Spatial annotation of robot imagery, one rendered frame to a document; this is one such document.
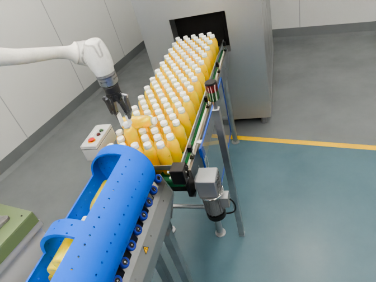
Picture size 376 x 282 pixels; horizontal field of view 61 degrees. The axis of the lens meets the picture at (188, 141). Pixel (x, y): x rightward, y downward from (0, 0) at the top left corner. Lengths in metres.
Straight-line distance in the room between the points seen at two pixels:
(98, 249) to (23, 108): 3.40
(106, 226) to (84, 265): 0.15
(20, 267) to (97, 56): 0.99
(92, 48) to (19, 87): 2.96
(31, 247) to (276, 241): 1.55
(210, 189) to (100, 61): 0.81
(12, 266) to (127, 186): 0.65
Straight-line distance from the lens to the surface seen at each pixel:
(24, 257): 1.68
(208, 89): 1.60
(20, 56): 1.42
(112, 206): 1.20
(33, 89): 4.46
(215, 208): 1.78
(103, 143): 1.79
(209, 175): 1.65
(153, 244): 1.47
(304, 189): 2.70
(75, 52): 1.58
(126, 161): 1.33
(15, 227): 1.59
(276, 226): 2.47
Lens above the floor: 1.98
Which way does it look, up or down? 36 degrees down
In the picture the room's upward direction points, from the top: 16 degrees counter-clockwise
